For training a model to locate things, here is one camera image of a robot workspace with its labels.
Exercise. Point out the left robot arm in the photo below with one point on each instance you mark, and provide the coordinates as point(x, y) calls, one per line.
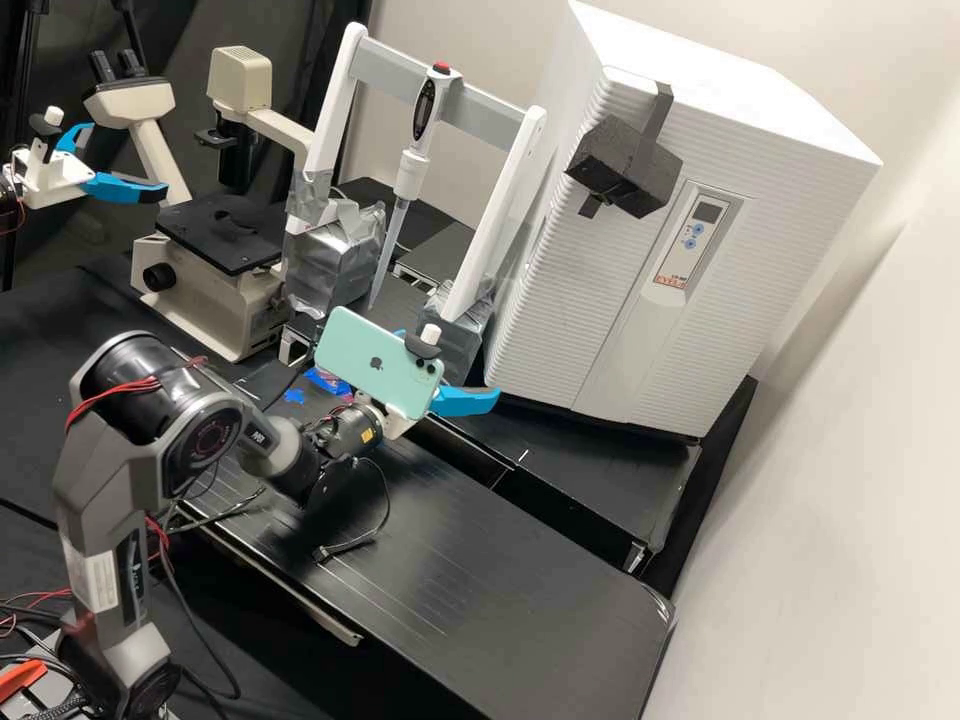
point(6, 184)

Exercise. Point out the white pipette stand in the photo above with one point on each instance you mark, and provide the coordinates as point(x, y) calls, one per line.
point(495, 217)

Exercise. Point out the right wrist camera phone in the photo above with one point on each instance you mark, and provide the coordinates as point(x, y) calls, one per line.
point(371, 352)

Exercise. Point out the left phone holder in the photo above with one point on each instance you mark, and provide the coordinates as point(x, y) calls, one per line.
point(52, 116)

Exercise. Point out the pipette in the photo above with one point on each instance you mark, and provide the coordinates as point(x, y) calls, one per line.
point(424, 112)

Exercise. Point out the cream microscope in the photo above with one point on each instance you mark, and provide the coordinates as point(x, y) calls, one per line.
point(217, 285)

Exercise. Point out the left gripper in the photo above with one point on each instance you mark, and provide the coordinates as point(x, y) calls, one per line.
point(52, 180)

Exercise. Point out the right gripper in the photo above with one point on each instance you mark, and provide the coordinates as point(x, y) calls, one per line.
point(394, 421)

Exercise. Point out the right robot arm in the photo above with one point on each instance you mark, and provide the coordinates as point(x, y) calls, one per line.
point(120, 465)

